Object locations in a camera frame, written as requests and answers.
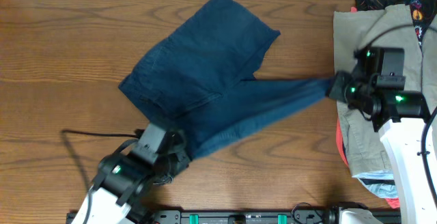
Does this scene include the navy blue shorts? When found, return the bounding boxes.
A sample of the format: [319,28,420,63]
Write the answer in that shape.
[119,0,330,159]

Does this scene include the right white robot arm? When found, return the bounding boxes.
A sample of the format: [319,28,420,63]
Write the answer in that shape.
[326,71,436,223]

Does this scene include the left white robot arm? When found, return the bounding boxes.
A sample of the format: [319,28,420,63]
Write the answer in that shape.
[66,125,191,223]

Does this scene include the red garment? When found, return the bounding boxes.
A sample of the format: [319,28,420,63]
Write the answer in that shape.
[335,120,349,167]

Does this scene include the khaki beige shorts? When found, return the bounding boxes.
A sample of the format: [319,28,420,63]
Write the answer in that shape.
[328,5,436,180]

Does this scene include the light blue patterned garment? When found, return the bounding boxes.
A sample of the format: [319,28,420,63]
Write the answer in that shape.
[353,170,398,199]

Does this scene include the black patterned garment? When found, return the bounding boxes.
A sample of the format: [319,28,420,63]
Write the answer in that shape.
[355,0,436,47]

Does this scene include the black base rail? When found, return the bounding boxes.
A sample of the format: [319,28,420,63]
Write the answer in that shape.
[66,205,402,224]

